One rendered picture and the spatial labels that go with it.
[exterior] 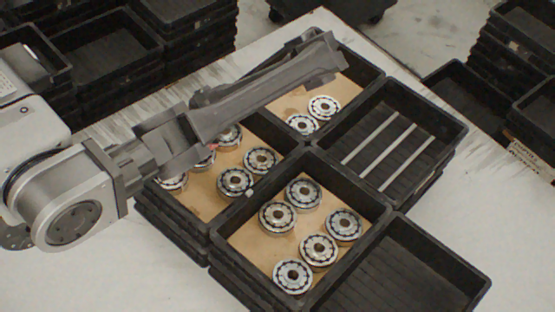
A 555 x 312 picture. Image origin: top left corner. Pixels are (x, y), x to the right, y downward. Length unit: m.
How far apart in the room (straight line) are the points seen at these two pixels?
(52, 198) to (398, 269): 1.03
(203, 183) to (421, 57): 2.05
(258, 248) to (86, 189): 0.81
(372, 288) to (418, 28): 2.31
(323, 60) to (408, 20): 2.61
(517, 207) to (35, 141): 1.56
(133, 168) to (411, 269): 0.95
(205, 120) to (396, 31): 2.69
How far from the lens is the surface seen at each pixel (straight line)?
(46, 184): 0.92
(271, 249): 1.63
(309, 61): 1.13
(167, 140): 1.00
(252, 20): 3.51
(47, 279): 1.76
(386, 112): 2.00
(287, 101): 1.95
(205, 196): 1.70
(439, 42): 3.66
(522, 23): 3.15
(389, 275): 1.66
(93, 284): 1.73
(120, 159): 0.95
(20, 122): 0.96
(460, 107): 2.95
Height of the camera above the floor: 2.24
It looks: 55 degrees down
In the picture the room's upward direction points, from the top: 11 degrees clockwise
